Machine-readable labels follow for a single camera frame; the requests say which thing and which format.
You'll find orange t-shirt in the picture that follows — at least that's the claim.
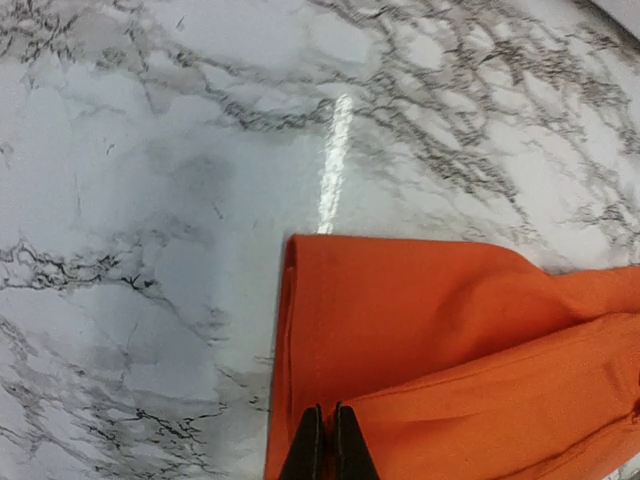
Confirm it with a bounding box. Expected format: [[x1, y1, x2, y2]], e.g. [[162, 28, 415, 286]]
[[265, 235, 639, 479]]

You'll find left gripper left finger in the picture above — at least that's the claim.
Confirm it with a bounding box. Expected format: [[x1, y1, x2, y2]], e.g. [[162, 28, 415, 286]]
[[279, 405, 324, 480]]

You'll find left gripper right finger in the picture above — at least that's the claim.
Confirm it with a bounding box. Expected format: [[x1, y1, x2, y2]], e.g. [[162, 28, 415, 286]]
[[334, 403, 380, 480]]

